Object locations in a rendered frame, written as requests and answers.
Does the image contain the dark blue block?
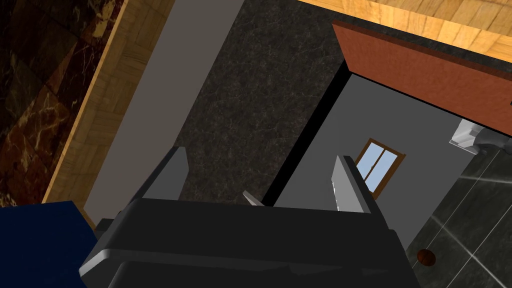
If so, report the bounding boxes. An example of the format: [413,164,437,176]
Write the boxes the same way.
[0,200,99,288]

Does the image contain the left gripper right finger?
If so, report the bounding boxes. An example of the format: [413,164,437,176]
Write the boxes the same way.
[330,155,380,214]

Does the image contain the small brown ball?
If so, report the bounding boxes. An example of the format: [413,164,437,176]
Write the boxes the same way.
[416,249,437,268]

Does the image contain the brown framed window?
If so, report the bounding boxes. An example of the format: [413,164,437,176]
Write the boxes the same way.
[354,137,407,201]

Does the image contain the red-brown door leaf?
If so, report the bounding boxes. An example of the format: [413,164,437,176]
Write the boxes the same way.
[331,20,512,139]

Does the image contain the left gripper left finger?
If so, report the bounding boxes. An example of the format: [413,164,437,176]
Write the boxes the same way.
[135,146,190,202]

